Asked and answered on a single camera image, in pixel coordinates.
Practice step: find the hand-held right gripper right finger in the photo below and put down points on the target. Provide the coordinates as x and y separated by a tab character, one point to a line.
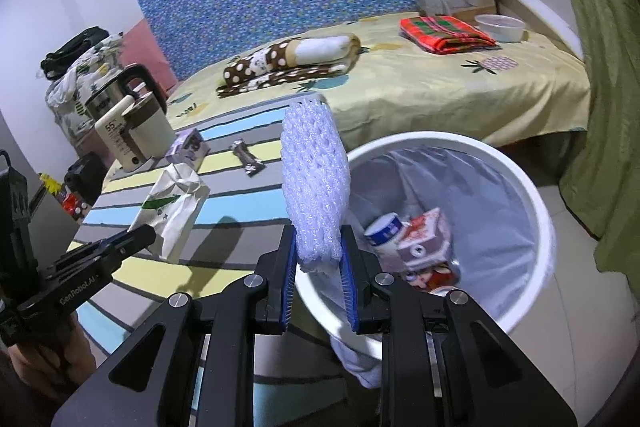
349	287

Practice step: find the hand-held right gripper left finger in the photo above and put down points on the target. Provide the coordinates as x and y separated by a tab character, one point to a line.
287	277

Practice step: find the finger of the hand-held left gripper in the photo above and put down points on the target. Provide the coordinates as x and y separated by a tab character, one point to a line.
132	236
132	251

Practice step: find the white plastic bottle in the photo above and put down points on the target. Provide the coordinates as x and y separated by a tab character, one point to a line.
384	232

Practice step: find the red picture drink can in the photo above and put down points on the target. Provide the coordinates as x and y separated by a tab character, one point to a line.
425	279

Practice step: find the red and white milk carton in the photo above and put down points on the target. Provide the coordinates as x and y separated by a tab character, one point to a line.
425	239

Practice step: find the white foam net sleeve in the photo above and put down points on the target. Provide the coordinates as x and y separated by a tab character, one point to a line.
312	177

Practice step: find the white trash bin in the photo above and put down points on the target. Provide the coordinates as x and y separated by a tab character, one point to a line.
525	207

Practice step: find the person's left hand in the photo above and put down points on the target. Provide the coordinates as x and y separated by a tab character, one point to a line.
60	352

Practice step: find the white paper bag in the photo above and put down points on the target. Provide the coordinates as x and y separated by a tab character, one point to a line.
170	207

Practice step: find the red small item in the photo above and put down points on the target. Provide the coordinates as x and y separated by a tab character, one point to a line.
75	206

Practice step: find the dark boxy object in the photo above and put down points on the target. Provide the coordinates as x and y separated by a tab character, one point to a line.
85	179

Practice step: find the striped tablecloth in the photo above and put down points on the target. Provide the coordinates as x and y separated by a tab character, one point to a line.
240	207

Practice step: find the cream and brown electric jug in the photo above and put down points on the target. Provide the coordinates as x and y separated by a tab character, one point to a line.
145	137

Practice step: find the small purple box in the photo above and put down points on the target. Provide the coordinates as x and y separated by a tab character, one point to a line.
187	149

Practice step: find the brown snack wrapper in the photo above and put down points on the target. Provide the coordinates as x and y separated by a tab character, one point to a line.
247	157

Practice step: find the pineapple print bag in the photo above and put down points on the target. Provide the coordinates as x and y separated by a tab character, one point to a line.
75	92

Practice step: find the white plastic bin liner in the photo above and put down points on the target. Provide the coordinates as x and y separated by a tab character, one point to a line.
475	187

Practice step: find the black bag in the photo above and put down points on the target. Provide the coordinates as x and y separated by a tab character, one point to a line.
75	49

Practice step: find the yellow bed sheet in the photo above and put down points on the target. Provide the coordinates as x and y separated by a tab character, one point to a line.
425	87

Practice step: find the brown polka dot blanket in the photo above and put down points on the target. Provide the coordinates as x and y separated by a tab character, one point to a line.
280	62

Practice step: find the red plaid cloth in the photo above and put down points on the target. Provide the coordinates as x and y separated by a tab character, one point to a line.
445	34

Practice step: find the clear plastic bowl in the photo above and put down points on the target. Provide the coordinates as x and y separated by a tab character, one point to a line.
500	28

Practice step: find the green curtain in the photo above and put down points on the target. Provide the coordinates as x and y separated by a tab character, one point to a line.
600	82

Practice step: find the white bed rail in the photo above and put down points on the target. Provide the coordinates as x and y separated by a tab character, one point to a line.
540	7

